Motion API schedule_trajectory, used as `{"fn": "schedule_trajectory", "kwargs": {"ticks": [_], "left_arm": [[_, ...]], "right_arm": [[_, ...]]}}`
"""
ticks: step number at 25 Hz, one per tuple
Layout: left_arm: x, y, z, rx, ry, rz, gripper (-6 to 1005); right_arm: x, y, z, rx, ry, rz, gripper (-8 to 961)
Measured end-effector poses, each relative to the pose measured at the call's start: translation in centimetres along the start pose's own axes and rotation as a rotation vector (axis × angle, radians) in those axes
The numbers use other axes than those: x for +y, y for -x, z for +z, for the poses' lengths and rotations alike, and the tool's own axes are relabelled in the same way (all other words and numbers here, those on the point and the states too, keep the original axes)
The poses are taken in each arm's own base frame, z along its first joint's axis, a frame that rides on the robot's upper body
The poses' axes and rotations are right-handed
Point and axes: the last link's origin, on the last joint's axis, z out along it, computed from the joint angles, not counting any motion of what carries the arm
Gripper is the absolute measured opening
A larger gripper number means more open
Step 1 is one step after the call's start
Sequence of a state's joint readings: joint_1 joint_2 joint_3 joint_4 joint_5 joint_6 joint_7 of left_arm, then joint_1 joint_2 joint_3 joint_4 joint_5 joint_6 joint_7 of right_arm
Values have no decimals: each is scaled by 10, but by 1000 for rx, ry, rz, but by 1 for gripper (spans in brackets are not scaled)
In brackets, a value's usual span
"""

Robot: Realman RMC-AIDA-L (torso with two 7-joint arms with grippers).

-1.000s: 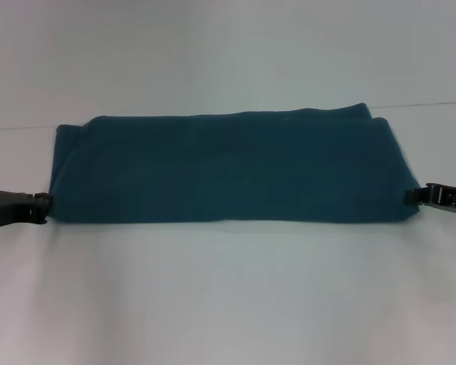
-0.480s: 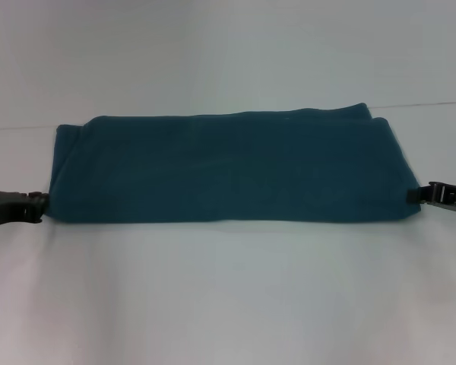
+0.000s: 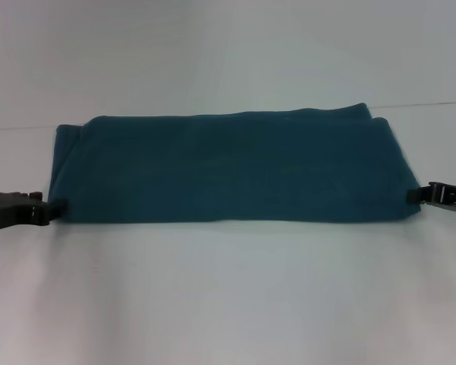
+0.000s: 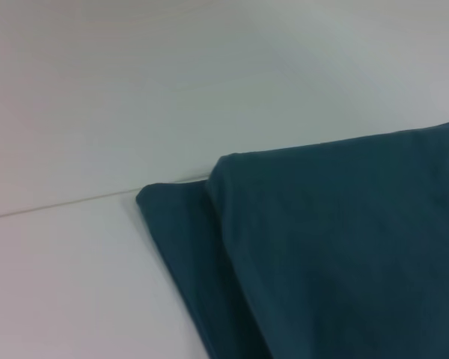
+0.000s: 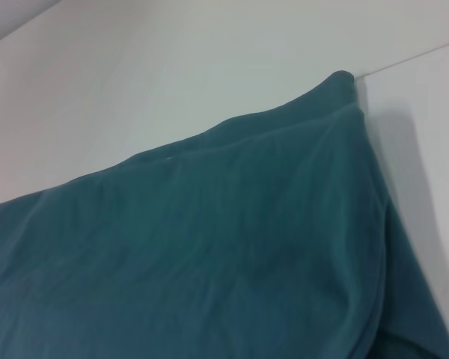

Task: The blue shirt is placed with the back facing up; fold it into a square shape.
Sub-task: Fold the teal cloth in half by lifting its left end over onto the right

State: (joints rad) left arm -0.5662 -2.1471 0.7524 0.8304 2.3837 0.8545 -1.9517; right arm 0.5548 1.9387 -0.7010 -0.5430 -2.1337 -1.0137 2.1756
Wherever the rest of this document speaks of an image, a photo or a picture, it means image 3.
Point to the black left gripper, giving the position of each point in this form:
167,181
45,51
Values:
13,211

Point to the teal blue t-shirt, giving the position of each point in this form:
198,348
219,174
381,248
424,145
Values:
228,167

